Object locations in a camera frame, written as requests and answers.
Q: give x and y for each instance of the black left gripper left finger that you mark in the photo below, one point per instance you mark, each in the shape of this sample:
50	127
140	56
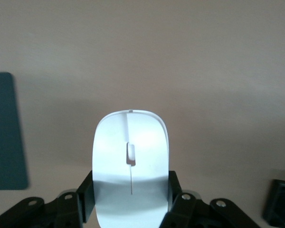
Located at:
69	209

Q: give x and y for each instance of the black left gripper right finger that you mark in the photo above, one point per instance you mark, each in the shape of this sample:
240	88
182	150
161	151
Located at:
187	211

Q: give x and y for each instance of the white computer mouse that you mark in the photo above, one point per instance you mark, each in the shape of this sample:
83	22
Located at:
147	147

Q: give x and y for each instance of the black smartphone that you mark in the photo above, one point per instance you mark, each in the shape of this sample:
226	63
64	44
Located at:
281	204

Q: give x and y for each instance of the black mouse pad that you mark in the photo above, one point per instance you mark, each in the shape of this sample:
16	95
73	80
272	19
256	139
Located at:
4	133

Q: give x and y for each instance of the brown table cover mat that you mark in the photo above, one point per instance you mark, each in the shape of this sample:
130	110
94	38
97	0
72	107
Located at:
156	59

